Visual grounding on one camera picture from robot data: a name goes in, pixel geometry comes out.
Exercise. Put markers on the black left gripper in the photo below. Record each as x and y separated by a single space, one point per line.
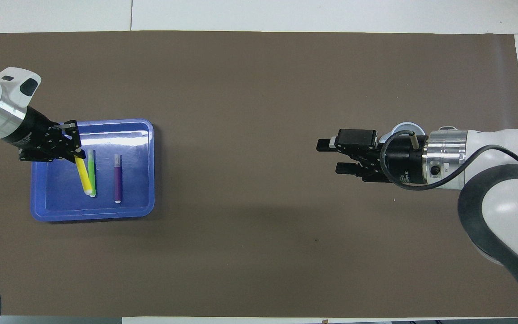
34 130

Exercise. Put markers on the yellow marker pen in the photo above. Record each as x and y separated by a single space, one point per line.
83 177

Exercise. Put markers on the blue plastic tray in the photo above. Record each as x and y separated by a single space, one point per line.
137 180

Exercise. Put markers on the purple marker pen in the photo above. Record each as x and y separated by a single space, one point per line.
118 180

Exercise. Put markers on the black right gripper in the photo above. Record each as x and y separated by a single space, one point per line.
403 159

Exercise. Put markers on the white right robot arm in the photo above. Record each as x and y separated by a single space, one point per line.
502 189

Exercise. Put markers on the green marker pen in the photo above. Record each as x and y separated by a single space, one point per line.
92 173

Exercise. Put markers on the translucent plastic cup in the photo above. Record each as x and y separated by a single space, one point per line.
405 126

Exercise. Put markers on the brown table mat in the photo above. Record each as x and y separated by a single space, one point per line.
259 90

